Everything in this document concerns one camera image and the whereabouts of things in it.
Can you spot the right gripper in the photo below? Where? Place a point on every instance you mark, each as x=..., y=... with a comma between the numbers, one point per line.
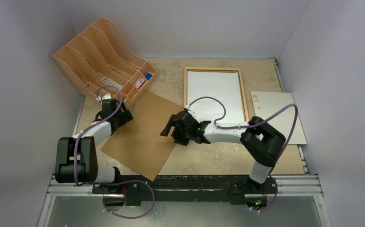
x=174, y=126

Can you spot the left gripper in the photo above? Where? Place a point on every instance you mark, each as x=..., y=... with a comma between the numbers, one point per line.
x=126, y=116

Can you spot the brown backing board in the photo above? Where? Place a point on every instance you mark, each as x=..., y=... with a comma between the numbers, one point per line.
x=138, y=144

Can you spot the brown wooden picture frame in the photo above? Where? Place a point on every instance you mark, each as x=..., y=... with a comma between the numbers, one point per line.
x=216, y=94

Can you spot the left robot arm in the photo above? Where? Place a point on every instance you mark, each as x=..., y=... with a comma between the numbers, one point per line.
x=76, y=157

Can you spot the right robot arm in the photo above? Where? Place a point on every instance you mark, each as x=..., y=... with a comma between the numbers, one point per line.
x=265, y=143

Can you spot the red white small box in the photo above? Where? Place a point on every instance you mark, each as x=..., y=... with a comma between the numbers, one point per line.
x=139, y=82

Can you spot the blue small box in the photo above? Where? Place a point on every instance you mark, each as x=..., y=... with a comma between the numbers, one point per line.
x=148, y=76

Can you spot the orange plastic file organizer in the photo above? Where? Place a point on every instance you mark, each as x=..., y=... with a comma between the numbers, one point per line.
x=98, y=62

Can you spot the white panel sheet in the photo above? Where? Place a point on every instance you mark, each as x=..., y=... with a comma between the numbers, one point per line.
x=268, y=103

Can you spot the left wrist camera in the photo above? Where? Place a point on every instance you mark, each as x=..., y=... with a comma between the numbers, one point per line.
x=105, y=97

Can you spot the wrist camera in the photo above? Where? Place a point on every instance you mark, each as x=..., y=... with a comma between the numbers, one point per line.
x=105, y=97
x=188, y=109

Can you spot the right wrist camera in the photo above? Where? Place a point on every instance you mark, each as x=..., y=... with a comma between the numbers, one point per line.
x=188, y=109

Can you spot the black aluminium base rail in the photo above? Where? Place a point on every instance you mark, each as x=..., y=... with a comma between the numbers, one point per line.
x=234, y=189

